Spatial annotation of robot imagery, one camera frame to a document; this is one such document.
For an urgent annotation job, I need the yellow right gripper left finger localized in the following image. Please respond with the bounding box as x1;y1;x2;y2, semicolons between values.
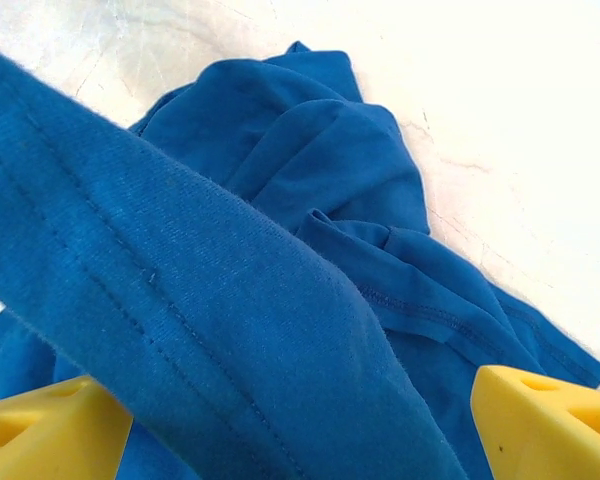
0;375;134;480

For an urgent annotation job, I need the blue t-shirt with panda print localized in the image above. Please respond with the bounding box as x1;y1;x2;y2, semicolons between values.
0;39;600;480

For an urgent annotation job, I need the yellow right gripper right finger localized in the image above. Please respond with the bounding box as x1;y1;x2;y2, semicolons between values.
469;364;600;480

